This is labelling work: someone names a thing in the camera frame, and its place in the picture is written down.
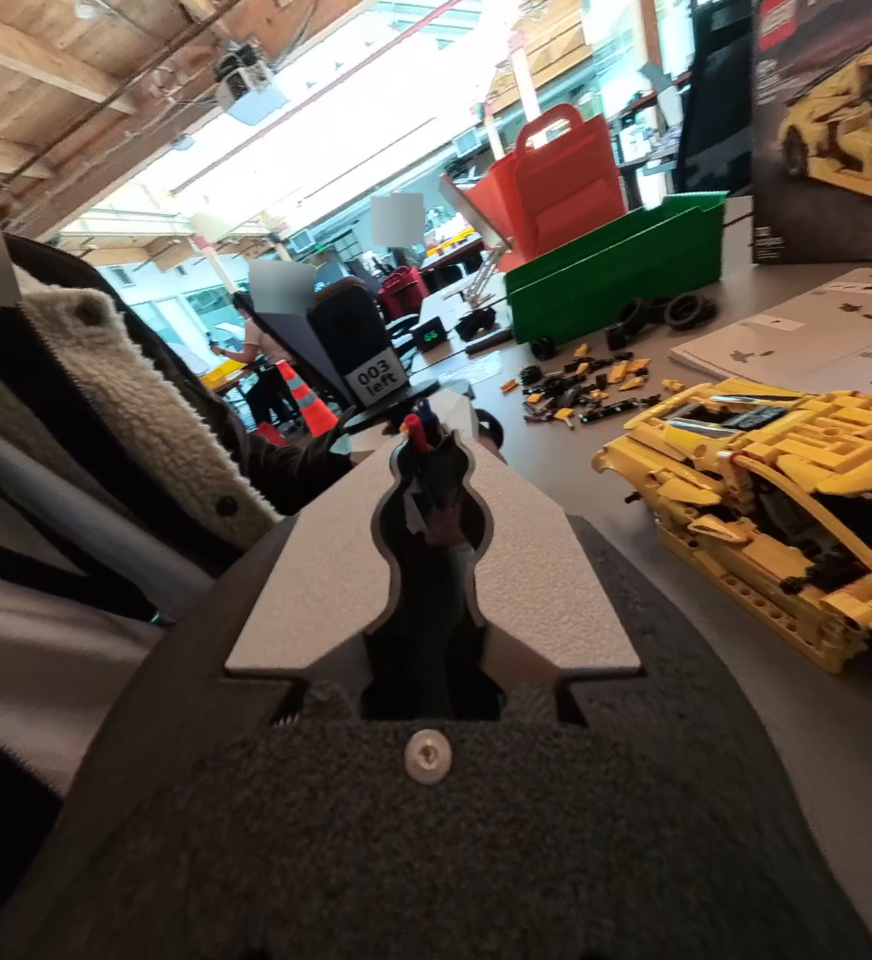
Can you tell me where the wooden board document stand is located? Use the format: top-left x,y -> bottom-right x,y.
439,174 -> 517,310

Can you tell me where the open instruction booklet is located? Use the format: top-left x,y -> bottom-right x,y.
667,267 -> 872,396

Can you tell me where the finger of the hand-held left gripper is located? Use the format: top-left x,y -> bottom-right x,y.
432,388 -> 480,447
329,427 -> 398,460

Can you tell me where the grey desk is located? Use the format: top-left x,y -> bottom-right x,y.
406,196 -> 872,960

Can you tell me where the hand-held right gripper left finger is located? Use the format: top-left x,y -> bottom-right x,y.
224,435 -> 408,699

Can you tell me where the small yellow black brick assembly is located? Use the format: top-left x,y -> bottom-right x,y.
398,401 -> 476,513

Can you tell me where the grey ceiling mounted unit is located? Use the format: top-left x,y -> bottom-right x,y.
213,43 -> 292,126

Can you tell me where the red tote bag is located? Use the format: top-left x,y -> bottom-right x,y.
461,102 -> 629,273

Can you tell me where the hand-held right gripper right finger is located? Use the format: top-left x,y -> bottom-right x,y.
460,433 -> 644,699

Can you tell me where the person's left hand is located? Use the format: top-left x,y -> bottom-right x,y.
424,511 -> 474,551

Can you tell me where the person's left forearm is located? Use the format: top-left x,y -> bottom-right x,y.
244,426 -> 356,520

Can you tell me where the person's torso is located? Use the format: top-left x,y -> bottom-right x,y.
0,234 -> 287,798

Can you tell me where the orange traffic cone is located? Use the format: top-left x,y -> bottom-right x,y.
276,360 -> 340,438

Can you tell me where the pile of loose brick pieces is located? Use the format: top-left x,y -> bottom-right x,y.
499,342 -> 686,430

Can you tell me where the clear plastic bag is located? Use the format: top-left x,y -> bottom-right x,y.
430,350 -> 504,389

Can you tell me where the yellow brick toy car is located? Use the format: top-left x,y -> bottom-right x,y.
591,378 -> 872,675

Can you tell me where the toy car box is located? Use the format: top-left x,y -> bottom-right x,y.
750,0 -> 872,266

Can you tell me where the green low storage bin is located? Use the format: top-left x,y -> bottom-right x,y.
504,190 -> 730,347

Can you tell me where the black flat panel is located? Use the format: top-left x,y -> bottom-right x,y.
254,309 -> 359,411

